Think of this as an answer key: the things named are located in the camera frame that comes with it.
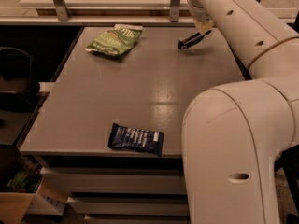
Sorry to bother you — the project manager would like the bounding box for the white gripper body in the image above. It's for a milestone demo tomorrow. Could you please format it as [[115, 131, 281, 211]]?
[[187, 0, 210, 22]]

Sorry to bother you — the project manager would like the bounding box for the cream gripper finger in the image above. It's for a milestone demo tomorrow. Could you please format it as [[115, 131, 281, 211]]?
[[195, 20, 214, 35]]

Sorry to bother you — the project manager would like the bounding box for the black rxbar chocolate bar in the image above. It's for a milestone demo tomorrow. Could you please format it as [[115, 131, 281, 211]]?
[[178, 31, 210, 50]]

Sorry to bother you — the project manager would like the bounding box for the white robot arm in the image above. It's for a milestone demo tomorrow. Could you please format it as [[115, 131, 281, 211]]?
[[182, 0, 299, 224]]

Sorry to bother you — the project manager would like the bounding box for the green jalapeno chip bag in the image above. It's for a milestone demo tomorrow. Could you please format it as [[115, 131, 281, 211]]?
[[86, 24, 143, 58]]

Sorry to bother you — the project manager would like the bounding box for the white background shelf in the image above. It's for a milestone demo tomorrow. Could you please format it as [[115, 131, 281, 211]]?
[[20, 0, 190, 17]]

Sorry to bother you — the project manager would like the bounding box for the blue snack bar wrapper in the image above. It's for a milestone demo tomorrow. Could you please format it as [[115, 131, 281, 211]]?
[[108, 123, 164, 157]]

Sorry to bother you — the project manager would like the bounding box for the white drawer cabinet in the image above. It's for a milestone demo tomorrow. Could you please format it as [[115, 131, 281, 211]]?
[[41, 157, 191, 224]]

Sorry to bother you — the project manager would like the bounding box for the black office chair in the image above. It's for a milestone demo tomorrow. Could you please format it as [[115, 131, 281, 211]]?
[[0, 47, 40, 112]]

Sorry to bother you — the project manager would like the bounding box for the cardboard box with items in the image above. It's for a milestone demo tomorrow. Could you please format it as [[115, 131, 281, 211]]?
[[0, 147, 66, 224]]

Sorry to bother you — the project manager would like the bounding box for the left metal shelf bracket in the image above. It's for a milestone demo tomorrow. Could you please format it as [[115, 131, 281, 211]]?
[[52, 0, 69, 21]]

